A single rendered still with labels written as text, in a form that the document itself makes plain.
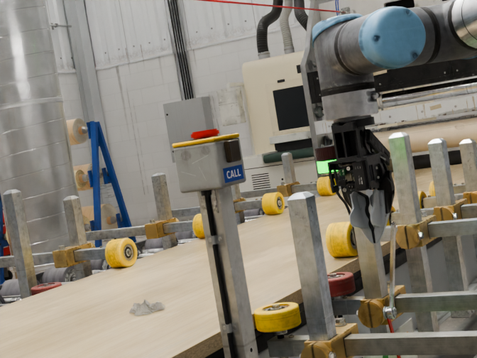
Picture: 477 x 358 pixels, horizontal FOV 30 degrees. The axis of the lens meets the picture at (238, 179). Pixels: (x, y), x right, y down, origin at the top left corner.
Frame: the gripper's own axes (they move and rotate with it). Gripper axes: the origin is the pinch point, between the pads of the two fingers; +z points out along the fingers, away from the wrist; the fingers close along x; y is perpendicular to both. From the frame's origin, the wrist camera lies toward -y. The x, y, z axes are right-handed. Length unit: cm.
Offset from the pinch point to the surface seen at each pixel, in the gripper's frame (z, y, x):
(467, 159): -5, -88, -8
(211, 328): 11.0, 16.7, -25.2
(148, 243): 18, -150, -161
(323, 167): -12.0, -12.1, -13.4
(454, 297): 15.6, -17.6, 6.2
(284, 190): 6, -189, -116
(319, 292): 6.9, 11.7, -6.4
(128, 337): 10.9, 20.6, -40.1
